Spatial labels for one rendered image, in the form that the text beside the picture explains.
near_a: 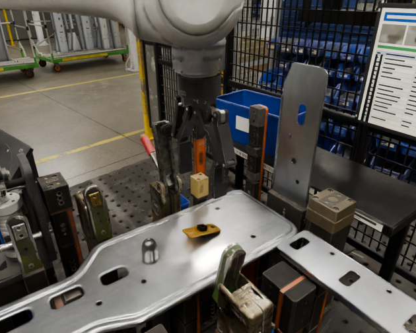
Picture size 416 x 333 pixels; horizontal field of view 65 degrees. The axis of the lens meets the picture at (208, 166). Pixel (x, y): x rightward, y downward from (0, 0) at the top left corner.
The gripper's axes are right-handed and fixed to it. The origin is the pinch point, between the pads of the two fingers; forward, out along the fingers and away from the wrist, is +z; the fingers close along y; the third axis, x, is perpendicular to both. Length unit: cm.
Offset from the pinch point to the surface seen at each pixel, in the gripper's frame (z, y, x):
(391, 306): 15.4, 34.2, 15.6
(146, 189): 45, -71, 18
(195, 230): 13.3, -0.5, -1.5
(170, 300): 15.3, 10.9, -14.4
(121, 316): 15.0, 9.3, -22.8
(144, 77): 45, -278, 117
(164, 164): 2.9, -13.9, -1.1
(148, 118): 90, -278, 116
